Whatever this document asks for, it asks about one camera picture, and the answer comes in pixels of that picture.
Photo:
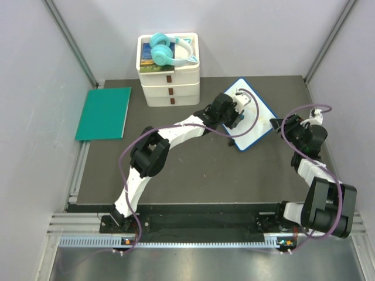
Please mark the teal headphones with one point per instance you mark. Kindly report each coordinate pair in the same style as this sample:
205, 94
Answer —
162, 54

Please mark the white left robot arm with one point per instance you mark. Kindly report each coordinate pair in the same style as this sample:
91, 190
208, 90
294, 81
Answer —
150, 150

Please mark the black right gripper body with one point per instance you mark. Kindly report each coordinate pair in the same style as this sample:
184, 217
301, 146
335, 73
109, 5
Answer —
296, 132

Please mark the blue framed whiteboard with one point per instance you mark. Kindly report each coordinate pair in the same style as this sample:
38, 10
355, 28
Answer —
263, 125

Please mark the white stacked drawer unit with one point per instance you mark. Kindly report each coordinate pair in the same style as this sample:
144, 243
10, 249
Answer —
172, 88

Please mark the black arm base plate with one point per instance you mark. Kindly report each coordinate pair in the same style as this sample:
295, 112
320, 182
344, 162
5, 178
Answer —
234, 222

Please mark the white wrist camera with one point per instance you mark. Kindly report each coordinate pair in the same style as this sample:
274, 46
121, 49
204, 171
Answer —
315, 118
242, 99

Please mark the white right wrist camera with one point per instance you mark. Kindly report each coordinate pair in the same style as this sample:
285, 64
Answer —
315, 118

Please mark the green cutting mat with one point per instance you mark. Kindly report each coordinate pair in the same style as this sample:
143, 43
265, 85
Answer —
104, 114

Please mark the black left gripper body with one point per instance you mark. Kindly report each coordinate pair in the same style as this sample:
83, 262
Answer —
230, 117

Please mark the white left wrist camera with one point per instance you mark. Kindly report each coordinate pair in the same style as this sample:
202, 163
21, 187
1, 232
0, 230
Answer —
242, 99

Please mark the grey slotted cable duct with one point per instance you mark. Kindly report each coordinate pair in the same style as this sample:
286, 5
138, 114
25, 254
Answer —
124, 243

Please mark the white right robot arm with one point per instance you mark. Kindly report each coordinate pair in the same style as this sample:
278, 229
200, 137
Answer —
323, 207

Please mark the colourful picture book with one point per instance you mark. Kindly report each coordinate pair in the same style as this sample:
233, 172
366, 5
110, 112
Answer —
147, 65

